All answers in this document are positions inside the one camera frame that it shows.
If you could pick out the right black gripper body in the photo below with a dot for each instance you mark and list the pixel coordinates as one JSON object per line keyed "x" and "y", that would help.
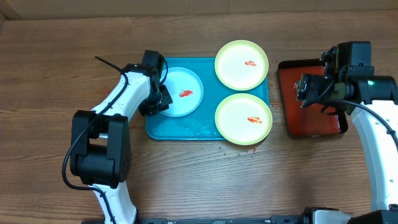
{"x": 315, "y": 89}

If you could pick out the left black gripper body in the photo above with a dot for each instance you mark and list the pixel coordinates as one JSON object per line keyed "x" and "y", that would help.
{"x": 158, "y": 101}

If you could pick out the light blue round plate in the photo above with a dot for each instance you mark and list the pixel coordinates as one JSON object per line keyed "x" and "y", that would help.
{"x": 186, "y": 91}

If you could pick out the yellow-green round plate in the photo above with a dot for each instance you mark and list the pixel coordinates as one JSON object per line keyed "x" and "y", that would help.
{"x": 243, "y": 119}
{"x": 241, "y": 65}

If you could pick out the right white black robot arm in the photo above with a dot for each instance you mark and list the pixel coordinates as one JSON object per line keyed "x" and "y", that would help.
{"x": 350, "y": 86}

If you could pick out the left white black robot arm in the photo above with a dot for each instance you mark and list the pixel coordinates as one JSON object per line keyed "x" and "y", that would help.
{"x": 99, "y": 158}

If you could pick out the black tray with red water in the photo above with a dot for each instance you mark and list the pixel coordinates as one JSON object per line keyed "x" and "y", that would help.
{"x": 308, "y": 122}

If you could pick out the teal plastic serving tray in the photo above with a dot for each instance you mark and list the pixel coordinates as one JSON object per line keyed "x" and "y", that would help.
{"x": 199, "y": 125}

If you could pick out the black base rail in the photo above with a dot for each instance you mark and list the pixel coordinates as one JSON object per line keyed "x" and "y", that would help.
{"x": 276, "y": 219}

